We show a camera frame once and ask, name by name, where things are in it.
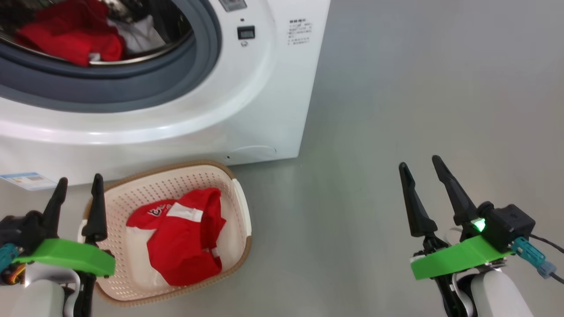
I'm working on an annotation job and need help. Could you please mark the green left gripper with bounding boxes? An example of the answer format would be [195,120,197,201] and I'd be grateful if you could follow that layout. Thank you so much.
[12,173,116,277]

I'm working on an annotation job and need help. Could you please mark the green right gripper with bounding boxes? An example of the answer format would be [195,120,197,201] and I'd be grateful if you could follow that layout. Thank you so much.
[399,155,514,280]

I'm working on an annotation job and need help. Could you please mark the red garment with white print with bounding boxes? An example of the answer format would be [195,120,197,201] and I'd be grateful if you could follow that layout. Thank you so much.
[126,188,227,287]

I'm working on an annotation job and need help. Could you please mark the grey rubber door gasket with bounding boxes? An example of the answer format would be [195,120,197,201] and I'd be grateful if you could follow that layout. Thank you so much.
[0,0,223,114]

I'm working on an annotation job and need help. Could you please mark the cream laundry basket brown rim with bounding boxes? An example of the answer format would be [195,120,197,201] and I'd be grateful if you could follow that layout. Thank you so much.
[78,160,253,308]

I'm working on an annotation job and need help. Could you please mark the white front-load washing machine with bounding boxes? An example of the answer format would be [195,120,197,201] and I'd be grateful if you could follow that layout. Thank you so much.
[0,0,331,186]

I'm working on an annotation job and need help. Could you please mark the blue energy label sticker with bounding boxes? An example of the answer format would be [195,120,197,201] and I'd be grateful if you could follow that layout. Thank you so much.
[0,172,58,191]

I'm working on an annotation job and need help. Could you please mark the round white filter cover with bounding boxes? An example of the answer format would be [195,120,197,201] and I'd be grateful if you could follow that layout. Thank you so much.
[228,145,278,162]

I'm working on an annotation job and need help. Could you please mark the perforated steel washer drum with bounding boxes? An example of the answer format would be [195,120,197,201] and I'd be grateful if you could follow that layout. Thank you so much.
[0,0,195,66]

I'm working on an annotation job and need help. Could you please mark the small printed text sticker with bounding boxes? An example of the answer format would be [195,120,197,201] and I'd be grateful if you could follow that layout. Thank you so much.
[287,18,314,46]

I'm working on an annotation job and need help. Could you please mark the teal left camera connector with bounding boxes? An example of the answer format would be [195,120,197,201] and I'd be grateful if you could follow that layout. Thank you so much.
[0,244,21,272]

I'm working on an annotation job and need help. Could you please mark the teal camera connector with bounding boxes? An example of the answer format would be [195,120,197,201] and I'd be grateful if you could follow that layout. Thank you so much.
[511,236,557,279]
[0,244,21,272]

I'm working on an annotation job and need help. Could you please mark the teal right camera connector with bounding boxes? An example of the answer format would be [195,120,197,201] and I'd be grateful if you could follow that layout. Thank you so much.
[511,236,557,279]

